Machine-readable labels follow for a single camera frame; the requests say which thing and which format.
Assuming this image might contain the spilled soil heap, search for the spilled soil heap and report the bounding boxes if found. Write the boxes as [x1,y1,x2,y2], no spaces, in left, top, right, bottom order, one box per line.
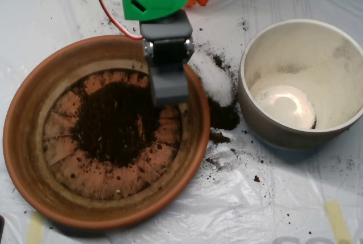
[188,44,242,146]

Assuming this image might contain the clear plastic sheet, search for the clear plastic sheet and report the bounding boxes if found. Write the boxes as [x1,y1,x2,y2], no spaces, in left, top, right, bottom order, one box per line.
[0,0,363,244]

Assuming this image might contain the white ceramic pot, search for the white ceramic pot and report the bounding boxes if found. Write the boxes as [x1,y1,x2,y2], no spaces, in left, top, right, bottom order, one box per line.
[237,18,363,151]

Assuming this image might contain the beige masking tape strip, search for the beige masking tape strip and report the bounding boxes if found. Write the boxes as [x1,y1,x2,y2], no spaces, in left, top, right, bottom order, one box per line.
[325,200,353,244]
[26,212,45,244]

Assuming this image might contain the terracotta saucer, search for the terracotta saucer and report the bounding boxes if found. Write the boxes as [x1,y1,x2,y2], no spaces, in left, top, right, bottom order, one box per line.
[2,34,211,230]

